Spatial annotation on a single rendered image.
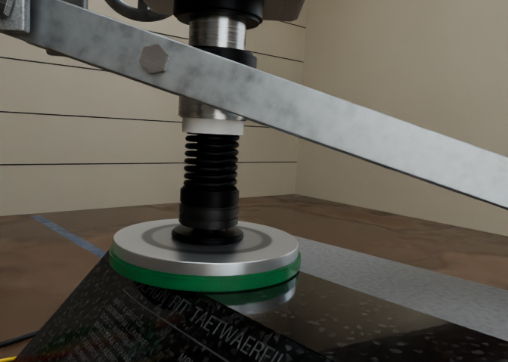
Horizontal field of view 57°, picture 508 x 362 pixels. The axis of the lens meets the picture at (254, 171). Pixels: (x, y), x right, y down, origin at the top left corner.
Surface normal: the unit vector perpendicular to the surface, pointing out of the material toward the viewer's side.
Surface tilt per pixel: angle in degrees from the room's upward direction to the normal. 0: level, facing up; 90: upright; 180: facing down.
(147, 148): 90
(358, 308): 0
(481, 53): 90
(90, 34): 90
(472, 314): 0
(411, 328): 0
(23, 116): 90
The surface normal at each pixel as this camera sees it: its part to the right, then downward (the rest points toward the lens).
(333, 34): -0.75, 0.02
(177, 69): 0.00, 0.10
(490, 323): 0.06, -0.99
